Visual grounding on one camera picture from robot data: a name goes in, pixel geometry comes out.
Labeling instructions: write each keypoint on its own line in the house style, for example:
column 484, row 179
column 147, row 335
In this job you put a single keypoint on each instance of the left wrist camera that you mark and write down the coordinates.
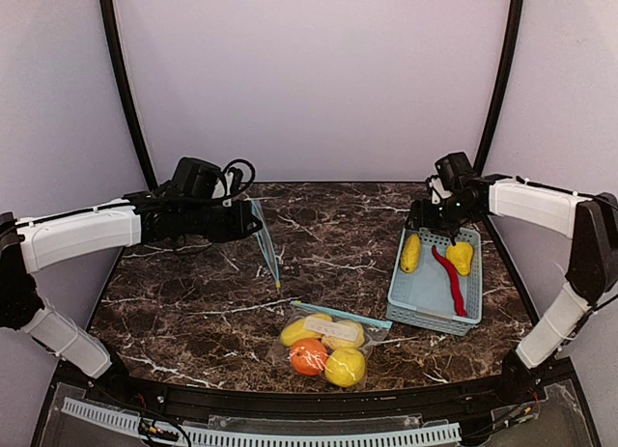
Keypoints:
column 233, row 180

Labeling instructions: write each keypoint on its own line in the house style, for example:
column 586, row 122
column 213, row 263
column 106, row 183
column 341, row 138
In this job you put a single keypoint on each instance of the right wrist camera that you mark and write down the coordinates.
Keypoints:
column 438, row 194

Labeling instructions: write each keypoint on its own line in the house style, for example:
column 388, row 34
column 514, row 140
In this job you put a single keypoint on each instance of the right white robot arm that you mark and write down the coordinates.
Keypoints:
column 580, row 232

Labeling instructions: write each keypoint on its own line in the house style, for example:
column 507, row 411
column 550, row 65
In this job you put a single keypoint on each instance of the yellow mango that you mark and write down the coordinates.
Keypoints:
column 295, row 331

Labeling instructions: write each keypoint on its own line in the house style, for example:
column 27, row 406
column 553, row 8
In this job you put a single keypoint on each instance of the slotted grey cable duct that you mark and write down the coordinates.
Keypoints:
column 236, row 431

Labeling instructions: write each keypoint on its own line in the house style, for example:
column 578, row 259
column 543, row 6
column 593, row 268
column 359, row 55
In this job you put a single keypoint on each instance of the yellow fruit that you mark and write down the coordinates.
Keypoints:
column 410, row 254

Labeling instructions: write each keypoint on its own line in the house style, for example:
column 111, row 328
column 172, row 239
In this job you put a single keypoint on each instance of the black front table rail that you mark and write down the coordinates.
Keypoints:
column 458, row 401

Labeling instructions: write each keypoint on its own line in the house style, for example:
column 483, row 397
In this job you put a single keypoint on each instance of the clear zip bag blue zipper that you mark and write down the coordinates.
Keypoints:
column 322, row 319

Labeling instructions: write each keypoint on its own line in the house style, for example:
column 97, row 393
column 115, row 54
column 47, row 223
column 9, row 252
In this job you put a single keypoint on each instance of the round yellow lemon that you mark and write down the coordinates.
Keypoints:
column 345, row 367

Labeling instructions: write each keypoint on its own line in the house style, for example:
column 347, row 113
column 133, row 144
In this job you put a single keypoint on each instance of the pale yellow potato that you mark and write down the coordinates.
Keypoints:
column 346, row 334

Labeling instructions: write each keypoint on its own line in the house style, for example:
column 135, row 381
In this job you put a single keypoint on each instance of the black frame post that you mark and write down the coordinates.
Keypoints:
column 117, row 59
column 503, row 71

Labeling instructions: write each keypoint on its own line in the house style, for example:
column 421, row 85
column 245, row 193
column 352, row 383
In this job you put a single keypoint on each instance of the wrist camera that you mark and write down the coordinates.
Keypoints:
column 233, row 180
column 438, row 194

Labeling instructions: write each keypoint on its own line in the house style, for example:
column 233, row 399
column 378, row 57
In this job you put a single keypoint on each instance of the orange fruit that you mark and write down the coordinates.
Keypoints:
column 308, row 357

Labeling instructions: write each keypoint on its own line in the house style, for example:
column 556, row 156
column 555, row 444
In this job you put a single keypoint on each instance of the red chili pepper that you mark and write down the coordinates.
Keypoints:
column 454, row 283

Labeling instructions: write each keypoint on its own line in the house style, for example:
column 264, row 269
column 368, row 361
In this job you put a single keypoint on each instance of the black frame post left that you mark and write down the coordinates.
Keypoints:
column 117, row 59

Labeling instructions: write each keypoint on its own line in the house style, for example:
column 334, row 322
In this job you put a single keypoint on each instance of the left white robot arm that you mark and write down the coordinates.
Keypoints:
column 201, row 199

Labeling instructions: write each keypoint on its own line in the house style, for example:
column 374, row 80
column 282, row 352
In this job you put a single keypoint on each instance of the black frame post right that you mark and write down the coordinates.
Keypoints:
column 503, row 71

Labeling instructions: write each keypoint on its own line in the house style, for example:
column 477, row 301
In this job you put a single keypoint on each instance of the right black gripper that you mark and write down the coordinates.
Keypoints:
column 424, row 215

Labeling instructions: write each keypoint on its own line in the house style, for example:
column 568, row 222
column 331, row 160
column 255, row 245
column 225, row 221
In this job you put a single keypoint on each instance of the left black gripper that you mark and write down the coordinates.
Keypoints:
column 244, row 220

